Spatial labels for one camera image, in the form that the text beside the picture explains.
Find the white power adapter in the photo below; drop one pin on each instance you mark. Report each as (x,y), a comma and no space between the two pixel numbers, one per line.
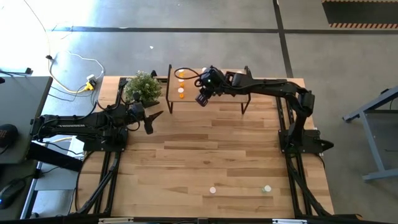
(91,77)

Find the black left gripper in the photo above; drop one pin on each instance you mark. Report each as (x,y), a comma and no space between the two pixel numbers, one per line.
(138,110)

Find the wooden shelf black metal frame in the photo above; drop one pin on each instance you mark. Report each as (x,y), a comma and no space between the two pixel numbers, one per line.
(174,93)

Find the grey equipment box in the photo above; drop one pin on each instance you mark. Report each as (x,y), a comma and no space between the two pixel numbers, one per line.
(53,180)

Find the green potted plant black pot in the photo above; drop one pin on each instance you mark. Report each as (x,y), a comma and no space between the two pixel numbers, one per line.
(143,84)

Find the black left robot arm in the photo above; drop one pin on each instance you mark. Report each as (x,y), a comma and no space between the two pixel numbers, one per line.
(71,126)

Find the black metal beam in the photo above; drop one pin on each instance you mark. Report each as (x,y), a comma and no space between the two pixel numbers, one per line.
(53,157)

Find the black computer mouse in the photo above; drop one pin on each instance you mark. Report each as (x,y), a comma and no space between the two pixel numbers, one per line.
(11,193)

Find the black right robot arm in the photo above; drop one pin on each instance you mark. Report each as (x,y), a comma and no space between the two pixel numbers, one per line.
(270,88)

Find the silver aluminium bracket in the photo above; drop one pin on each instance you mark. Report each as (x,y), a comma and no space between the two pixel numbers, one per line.
(289,221)
(115,220)

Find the black cap with logo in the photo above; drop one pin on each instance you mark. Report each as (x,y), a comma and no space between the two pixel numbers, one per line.
(6,135)

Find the black aluminium rig frame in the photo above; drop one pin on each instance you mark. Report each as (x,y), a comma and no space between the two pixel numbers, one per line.
(282,83)

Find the grey desk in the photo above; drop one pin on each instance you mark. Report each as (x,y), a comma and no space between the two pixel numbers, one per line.
(21,109)

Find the pink pill bottle white cap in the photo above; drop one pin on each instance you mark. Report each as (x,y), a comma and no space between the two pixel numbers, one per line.
(212,190)

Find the amber pill bottle white cap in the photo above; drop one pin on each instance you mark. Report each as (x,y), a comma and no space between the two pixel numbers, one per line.
(181,74)
(181,93)
(182,83)

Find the black mat with hazard stripes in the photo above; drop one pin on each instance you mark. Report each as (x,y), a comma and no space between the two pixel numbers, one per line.
(360,12)

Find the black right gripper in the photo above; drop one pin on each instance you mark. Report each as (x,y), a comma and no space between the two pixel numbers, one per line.
(211,81)

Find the blue metal frame table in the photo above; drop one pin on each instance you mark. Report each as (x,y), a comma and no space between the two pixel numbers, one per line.
(371,146)

